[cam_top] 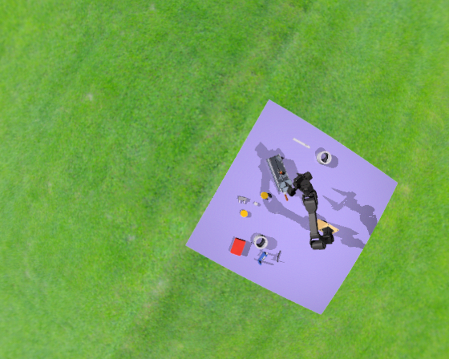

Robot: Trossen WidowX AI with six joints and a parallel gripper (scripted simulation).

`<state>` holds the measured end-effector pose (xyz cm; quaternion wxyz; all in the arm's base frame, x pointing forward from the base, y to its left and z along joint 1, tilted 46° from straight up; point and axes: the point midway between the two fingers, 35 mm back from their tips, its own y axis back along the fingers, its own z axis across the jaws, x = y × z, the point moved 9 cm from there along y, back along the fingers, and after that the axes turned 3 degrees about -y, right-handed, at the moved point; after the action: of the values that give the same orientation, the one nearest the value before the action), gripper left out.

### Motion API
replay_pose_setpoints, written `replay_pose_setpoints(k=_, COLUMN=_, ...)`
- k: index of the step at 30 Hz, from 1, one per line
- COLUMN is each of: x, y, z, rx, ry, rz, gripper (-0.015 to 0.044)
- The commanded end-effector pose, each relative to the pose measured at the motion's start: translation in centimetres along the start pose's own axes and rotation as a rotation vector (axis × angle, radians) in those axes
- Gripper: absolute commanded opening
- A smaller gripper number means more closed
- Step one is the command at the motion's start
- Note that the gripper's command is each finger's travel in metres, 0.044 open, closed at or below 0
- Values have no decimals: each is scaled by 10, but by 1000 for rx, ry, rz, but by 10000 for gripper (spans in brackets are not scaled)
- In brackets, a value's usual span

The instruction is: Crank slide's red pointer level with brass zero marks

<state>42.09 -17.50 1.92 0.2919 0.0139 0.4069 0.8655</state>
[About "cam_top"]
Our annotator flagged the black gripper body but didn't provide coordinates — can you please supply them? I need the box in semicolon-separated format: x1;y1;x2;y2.
286;171;313;197

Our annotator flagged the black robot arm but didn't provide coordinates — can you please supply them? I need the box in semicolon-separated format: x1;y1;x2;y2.
293;175;334;250

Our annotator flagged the red block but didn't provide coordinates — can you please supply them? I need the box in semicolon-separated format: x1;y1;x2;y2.
231;238;245;256

